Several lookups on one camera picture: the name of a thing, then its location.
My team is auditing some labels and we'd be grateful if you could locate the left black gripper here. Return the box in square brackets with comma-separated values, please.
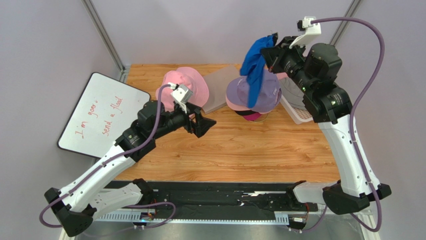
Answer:
[151, 101, 216, 140]

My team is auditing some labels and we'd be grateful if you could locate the blue hat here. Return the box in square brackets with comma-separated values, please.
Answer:
[239, 32, 278, 108]

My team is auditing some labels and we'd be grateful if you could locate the lavender baseball cap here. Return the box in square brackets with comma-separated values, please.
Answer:
[226, 69, 282, 114]

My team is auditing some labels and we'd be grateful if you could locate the magenta baseball cap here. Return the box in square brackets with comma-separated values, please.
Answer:
[242, 112, 263, 122]

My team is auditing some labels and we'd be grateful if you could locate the pink bucket hat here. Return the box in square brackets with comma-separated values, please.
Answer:
[161, 66, 210, 112]

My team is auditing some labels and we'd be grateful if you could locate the pink baseball cap white logo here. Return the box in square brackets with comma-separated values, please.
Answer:
[225, 96, 251, 112]

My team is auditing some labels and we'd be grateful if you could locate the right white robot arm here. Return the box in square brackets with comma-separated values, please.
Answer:
[260, 36, 392, 215]

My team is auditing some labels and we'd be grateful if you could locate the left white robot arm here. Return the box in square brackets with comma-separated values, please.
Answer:
[44, 100, 216, 237]

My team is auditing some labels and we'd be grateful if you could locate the light pink cap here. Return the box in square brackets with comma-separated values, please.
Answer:
[275, 72, 289, 80]

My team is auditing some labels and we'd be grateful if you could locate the grey flat board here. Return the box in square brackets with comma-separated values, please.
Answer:
[202, 65, 240, 114]

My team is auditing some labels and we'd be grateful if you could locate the white plastic basket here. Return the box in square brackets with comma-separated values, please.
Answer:
[278, 77, 313, 125]

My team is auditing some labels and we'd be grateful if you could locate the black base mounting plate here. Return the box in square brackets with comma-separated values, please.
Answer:
[139, 181, 321, 221]

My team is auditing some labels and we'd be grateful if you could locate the white whiteboard with red writing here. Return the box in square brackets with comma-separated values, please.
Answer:
[57, 72, 151, 158]

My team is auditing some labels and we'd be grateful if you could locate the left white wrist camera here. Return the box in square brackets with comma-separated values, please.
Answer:
[168, 82, 193, 114]

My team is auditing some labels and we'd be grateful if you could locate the right corner aluminium post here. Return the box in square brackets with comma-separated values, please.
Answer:
[327, 0, 362, 47]

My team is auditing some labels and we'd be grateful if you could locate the corner aluminium post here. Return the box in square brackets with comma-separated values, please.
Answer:
[81, 0, 126, 74]
[327, 0, 362, 47]

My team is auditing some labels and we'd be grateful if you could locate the aluminium frame rail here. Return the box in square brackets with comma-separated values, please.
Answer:
[72, 202, 379, 240]

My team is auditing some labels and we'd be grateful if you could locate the left corner aluminium post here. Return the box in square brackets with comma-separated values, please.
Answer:
[81, 0, 126, 74]

